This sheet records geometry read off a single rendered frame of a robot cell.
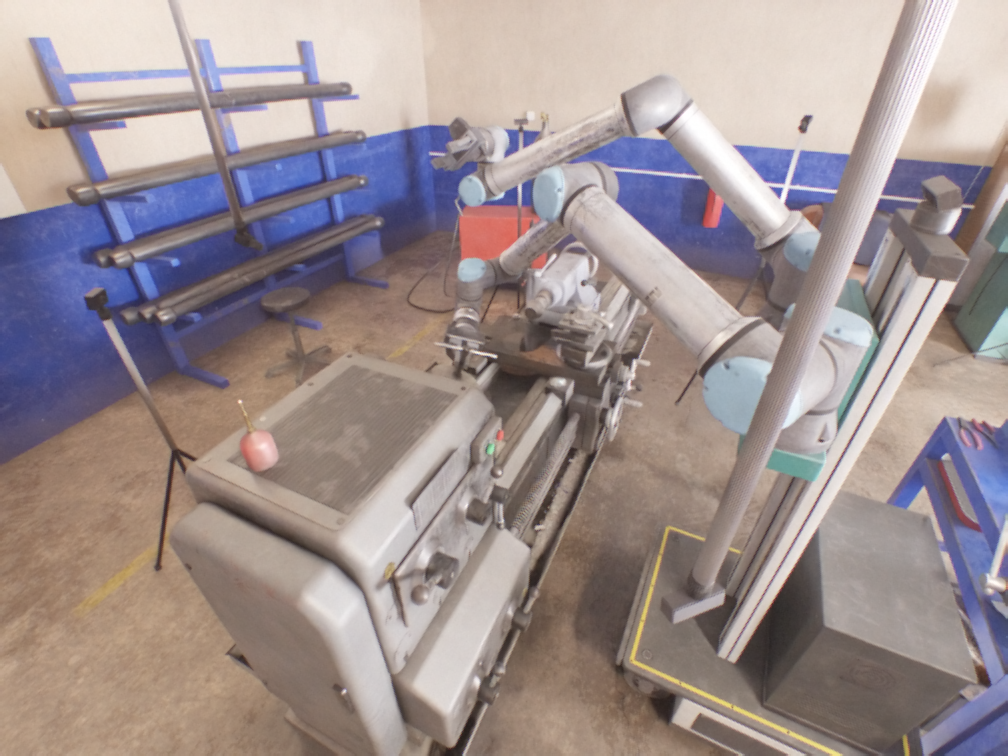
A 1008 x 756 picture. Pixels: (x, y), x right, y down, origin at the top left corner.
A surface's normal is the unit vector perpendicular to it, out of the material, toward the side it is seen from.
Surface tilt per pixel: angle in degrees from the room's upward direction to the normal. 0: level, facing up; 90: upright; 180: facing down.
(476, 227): 90
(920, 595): 0
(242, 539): 0
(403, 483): 45
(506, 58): 90
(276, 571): 0
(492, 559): 32
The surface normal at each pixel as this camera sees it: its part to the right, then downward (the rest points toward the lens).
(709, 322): -0.43, -0.18
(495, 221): -0.09, 0.57
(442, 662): 0.48, -0.57
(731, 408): -0.76, 0.39
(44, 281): 0.91, 0.24
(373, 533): 0.64, -0.41
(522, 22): -0.43, 0.51
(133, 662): 0.00, -0.82
